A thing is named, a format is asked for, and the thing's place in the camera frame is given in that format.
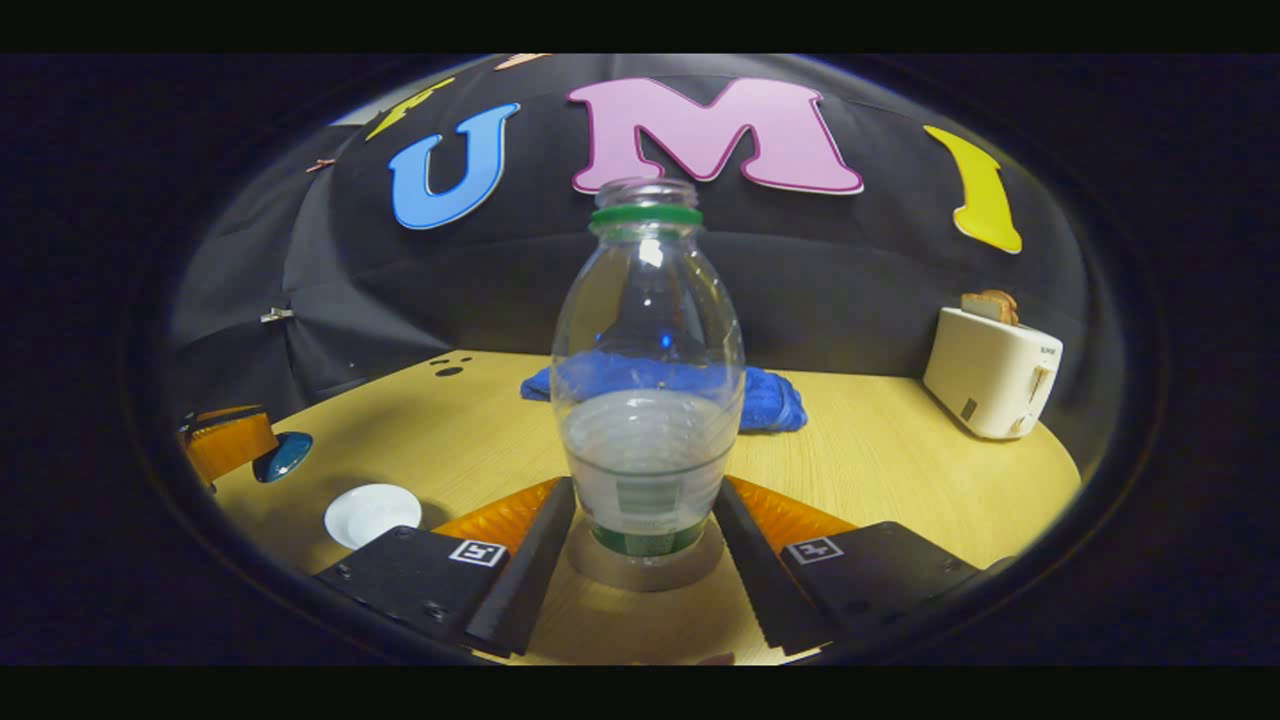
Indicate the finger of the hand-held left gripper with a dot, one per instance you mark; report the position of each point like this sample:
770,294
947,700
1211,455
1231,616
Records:
230,445

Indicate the blue teacup lid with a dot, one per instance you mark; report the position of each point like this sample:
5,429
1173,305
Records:
285,456

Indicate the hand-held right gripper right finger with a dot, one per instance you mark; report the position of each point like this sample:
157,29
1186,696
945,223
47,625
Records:
760,580

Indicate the white cloth clip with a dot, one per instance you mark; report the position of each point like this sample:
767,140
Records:
277,315

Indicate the white toaster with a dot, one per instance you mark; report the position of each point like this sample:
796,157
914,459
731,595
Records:
985,375

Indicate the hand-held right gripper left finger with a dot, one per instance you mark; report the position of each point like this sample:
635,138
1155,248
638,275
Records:
530,570

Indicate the clear plastic water bottle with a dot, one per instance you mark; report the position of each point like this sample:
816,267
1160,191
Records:
648,450

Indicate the brown round coaster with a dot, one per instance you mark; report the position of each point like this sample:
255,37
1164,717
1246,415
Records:
640,577

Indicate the blue towel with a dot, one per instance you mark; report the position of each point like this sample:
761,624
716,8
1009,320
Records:
775,400

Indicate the toast slice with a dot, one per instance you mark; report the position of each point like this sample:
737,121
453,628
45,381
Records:
992,305

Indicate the black backdrop cloth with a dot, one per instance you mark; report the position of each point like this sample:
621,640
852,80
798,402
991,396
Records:
850,280

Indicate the red cloth clip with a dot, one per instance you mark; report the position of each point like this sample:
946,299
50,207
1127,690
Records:
320,165

